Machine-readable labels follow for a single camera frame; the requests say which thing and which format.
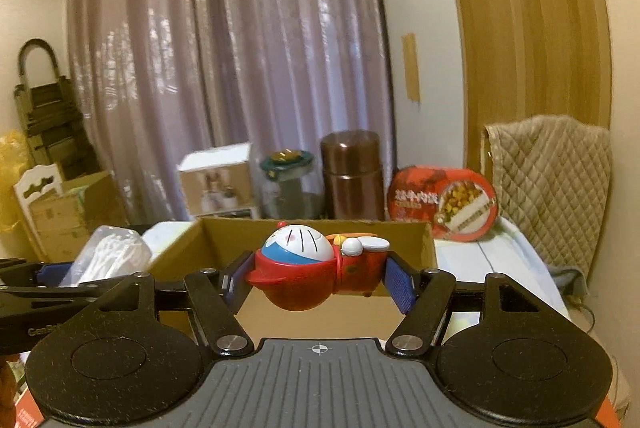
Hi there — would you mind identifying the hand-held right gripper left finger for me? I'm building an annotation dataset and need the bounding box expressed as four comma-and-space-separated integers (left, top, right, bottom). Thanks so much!
92, 250, 256, 357

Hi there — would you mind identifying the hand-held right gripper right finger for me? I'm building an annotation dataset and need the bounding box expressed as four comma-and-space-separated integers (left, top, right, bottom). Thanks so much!
384, 254, 548, 357

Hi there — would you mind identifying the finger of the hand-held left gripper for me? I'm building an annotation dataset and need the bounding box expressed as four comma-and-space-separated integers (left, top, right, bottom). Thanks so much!
0, 258, 77, 287
0, 280, 135, 315

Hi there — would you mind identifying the cardboard box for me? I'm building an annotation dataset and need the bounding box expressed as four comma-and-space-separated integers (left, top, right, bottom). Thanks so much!
147, 217, 439, 345

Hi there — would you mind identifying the red and blue cat toy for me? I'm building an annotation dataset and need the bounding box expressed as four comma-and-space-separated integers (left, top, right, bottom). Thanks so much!
246, 220, 391, 311

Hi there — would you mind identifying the clear plastic bag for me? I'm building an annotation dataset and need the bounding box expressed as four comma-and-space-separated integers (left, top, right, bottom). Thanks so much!
60, 224, 152, 287

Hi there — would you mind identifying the brown cardboard carton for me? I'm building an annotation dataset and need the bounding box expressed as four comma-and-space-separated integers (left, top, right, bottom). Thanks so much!
30, 170, 127, 262

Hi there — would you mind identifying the red printed box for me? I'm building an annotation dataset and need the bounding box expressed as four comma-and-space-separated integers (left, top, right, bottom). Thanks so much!
14, 387, 49, 428

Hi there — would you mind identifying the white carved wooden board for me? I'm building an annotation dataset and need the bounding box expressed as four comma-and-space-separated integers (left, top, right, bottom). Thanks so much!
14, 163, 64, 210

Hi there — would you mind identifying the red instant rice bowl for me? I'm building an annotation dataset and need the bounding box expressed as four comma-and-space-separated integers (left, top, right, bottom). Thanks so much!
386, 165, 499, 242

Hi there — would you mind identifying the white product box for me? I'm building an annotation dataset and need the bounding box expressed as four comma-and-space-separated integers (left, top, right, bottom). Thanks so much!
176, 143, 262, 222

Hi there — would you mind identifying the pale plaid bed sheet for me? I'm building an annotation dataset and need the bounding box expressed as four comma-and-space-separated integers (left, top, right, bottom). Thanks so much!
141, 214, 596, 345

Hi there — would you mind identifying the glass jar with green lid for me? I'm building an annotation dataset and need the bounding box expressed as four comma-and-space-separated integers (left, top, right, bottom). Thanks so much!
259, 148, 317, 220

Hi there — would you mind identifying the yellow plastic bag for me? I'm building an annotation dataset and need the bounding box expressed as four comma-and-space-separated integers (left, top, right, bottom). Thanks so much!
0, 130, 32, 235

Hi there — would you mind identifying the brown metal canister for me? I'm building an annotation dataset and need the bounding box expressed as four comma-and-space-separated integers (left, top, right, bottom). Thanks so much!
320, 130, 386, 222

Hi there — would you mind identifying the folded dark step ladder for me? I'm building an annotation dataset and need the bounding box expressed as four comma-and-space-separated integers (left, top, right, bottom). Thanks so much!
14, 39, 99, 180

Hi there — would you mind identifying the beige quilted cloth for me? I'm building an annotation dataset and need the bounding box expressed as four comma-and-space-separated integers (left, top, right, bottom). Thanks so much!
481, 114, 614, 297

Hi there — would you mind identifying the mauve patterned curtain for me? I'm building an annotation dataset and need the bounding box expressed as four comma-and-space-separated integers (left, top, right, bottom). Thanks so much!
67, 0, 394, 229

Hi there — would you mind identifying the curved wooden panel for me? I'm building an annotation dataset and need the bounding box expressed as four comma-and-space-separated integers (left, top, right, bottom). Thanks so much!
437, 0, 614, 144

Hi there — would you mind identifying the wooden door handle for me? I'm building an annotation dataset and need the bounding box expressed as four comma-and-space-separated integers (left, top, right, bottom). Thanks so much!
401, 33, 422, 104

